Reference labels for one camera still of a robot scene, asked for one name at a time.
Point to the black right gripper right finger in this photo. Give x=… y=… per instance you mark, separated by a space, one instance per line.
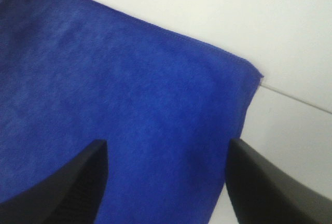
x=262 y=193

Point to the blue microfibre towel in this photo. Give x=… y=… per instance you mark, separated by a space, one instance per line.
x=73 y=71

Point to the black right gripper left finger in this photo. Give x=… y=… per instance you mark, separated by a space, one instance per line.
x=72 y=194

